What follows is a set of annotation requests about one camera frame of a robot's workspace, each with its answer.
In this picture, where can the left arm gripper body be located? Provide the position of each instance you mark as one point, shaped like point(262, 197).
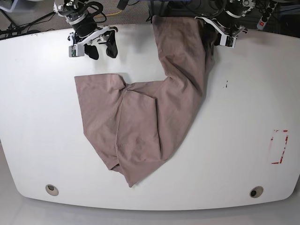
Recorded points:
point(224, 26)

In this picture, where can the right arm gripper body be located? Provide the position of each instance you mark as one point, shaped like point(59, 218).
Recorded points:
point(88, 32)

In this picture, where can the mauve T-shirt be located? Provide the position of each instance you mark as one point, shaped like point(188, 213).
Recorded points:
point(135, 128)

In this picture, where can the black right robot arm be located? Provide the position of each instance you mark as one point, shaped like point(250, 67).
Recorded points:
point(79, 14)

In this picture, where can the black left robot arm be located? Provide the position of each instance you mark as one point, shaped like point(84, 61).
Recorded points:
point(236, 8)

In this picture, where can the red tape rectangle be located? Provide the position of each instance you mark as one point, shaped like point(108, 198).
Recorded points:
point(278, 143)

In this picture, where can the left table grommet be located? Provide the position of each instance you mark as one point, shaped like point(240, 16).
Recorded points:
point(51, 190)

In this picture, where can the table grommet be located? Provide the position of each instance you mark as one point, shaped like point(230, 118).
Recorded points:
point(256, 192)
point(51, 190)

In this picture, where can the right table grommet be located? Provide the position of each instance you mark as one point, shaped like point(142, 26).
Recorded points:
point(256, 192)

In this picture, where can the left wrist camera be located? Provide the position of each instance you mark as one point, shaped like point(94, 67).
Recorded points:
point(230, 41)

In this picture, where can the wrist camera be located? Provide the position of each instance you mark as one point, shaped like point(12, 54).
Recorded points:
point(230, 41)
point(76, 51)

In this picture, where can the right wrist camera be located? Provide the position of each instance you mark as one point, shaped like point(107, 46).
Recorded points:
point(76, 51)

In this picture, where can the power strip red switch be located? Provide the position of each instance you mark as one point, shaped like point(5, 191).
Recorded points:
point(266, 10)

